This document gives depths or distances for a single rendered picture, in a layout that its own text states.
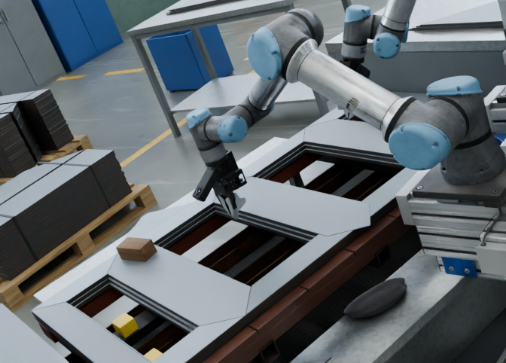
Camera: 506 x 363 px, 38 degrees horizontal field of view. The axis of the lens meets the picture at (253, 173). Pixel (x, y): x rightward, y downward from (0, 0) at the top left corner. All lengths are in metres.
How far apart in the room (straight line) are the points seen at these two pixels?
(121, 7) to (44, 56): 2.09
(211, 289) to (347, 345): 0.41
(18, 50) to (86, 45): 1.06
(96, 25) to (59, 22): 0.60
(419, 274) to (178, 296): 0.68
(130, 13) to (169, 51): 4.96
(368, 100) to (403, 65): 1.26
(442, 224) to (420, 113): 0.37
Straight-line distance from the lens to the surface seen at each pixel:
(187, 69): 7.11
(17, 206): 4.70
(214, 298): 2.02
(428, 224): 1.89
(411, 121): 1.59
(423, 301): 2.03
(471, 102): 1.69
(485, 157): 1.74
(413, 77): 2.89
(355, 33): 2.26
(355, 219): 2.13
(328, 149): 2.66
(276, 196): 2.42
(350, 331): 2.01
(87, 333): 2.16
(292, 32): 1.74
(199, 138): 2.14
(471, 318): 2.43
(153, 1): 12.41
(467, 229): 1.84
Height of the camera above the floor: 1.88
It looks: 23 degrees down
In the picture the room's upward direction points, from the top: 22 degrees counter-clockwise
